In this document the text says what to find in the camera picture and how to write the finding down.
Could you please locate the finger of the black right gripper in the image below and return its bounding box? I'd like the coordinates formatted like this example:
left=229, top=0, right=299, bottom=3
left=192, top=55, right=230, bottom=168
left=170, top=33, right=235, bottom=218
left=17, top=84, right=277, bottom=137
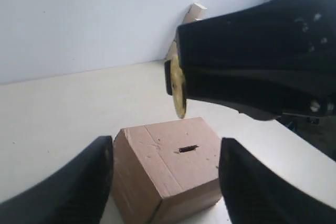
left=176, top=0, right=335, bottom=119
left=164, top=60, right=172, bottom=95

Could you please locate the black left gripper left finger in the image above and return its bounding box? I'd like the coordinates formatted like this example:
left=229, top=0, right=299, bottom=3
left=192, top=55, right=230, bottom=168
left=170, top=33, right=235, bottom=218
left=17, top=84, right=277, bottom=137
left=1, top=136, right=113, bottom=223

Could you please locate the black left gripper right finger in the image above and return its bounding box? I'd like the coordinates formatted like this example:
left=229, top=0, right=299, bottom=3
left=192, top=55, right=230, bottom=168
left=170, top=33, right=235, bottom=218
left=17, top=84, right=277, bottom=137
left=218, top=138, right=335, bottom=223

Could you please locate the gold coin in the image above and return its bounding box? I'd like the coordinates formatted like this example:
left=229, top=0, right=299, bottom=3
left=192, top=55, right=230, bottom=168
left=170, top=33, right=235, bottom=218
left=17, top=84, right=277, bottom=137
left=170, top=54, right=187, bottom=119

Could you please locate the brown cardboard slotted box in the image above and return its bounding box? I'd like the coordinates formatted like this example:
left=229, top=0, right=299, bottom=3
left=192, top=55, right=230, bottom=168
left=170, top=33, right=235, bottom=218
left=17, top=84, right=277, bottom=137
left=111, top=118, right=222, bottom=223

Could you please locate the wooden block in corner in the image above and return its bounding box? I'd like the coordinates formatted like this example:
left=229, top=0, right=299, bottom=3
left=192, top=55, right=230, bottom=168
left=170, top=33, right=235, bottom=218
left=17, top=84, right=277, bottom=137
left=165, top=3, right=207, bottom=60

